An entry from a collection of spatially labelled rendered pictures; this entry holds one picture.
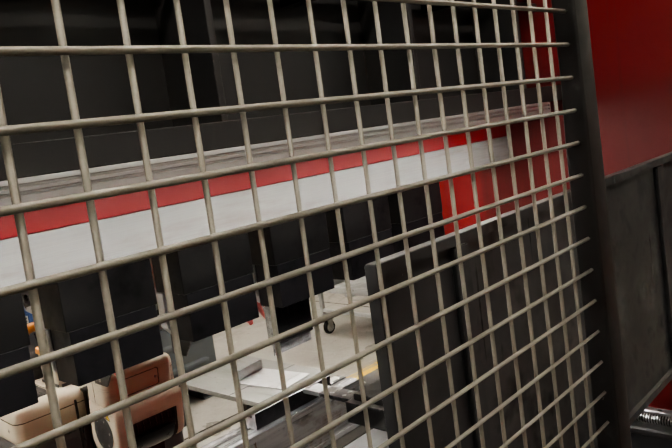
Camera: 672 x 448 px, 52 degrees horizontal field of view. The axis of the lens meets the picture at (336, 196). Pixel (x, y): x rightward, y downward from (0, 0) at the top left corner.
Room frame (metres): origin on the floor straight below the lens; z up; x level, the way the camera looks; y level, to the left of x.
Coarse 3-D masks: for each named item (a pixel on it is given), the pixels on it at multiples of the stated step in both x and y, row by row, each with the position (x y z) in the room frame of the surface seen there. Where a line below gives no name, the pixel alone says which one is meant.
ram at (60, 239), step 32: (320, 160) 1.36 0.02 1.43; (352, 160) 1.43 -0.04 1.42; (384, 160) 1.51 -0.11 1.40; (416, 160) 1.59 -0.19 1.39; (480, 160) 1.79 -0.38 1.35; (160, 192) 1.09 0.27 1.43; (192, 192) 1.14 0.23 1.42; (224, 192) 1.19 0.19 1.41; (288, 192) 1.29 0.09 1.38; (320, 192) 1.35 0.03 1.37; (352, 192) 1.42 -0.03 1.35; (0, 224) 0.91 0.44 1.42; (32, 224) 0.94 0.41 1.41; (64, 224) 0.98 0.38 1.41; (128, 224) 1.05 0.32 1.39; (192, 224) 1.13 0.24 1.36; (224, 224) 1.18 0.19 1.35; (0, 256) 0.91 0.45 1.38; (32, 256) 0.94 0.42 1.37; (64, 256) 0.97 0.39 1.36
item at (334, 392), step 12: (312, 384) 1.30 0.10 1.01; (372, 384) 1.18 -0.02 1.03; (336, 396) 1.23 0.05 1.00; (348, 396) 1.22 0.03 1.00; (360, 396) 1.14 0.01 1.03; (372, 396) 1.13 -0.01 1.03; (348, 408) 1.15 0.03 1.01; (372, 408) 1.11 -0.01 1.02; (348, 420) 1.15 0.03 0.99; (360, 420) 1.13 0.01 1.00; (372, 420) 1.11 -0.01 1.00; (384, 420) 1.10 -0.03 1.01
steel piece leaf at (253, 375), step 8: (248, 368) 1.42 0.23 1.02; (256, 368) 1.44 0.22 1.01; (264, 368) 1.45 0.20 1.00; (240, 376) 1.39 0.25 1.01; (248, 376) 1.41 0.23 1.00; (256, 376) 1.40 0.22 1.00; (264, 376) 1.40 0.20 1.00; (272, 376) 1.39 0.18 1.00; (288, 376) 1.38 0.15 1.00; (248, 384) 1.36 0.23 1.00; (256, 384) 1.36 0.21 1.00; (264, 384) 1.35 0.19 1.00; (272, 384) 1.34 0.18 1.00; (280, 384) 1.34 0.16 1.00
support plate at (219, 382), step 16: (224, 368) 1.49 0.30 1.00; (240, 368) 1.47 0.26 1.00; (272, 368) 1.44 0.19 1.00; (288, 368) 1.43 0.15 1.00; (304, 368) 1.42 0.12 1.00; (192, 384) 1.41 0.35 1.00; (208, 384) 1.40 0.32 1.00; (224, 384) 1.39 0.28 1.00; (240, 384) 1.37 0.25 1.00; (256, 400) 1.27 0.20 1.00
